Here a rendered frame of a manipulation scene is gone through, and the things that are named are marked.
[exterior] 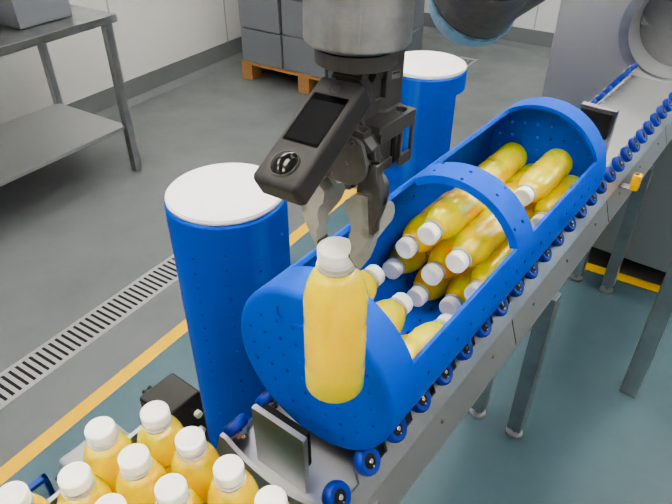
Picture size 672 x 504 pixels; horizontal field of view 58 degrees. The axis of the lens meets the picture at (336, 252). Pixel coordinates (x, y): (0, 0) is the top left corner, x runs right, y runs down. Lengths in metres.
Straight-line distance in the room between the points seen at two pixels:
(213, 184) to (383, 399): 0.81
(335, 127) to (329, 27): 0.07
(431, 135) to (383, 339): 1.48
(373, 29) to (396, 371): 0.48
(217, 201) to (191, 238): 0.10
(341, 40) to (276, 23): 4.33
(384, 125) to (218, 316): 1.03
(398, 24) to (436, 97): 1.67
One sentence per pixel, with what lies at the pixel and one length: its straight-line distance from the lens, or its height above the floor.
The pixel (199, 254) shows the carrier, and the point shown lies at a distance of 1.40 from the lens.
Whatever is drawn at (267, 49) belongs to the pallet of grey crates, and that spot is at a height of 0.27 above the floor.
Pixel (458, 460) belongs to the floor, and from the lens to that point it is 2.19.
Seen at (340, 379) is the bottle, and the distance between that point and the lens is 0.68.
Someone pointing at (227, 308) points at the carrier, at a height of 0.79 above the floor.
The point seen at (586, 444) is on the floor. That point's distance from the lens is 2.35.
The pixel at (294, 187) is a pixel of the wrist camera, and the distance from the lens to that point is 0.47.
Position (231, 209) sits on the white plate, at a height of 1.04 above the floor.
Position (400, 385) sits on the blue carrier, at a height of 1.13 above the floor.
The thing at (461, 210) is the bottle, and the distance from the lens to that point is 1.12.
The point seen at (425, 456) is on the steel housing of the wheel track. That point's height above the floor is 0.86.
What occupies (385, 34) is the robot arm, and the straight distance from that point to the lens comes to 0.49.
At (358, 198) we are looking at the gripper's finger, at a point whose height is 1.47.
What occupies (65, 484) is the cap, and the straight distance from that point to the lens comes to 0.85.
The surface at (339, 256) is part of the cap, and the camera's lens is 0.59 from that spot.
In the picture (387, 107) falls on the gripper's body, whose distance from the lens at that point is 0.57.
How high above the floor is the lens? 1.75
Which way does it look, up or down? 36 degrees down
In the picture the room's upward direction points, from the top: straight up
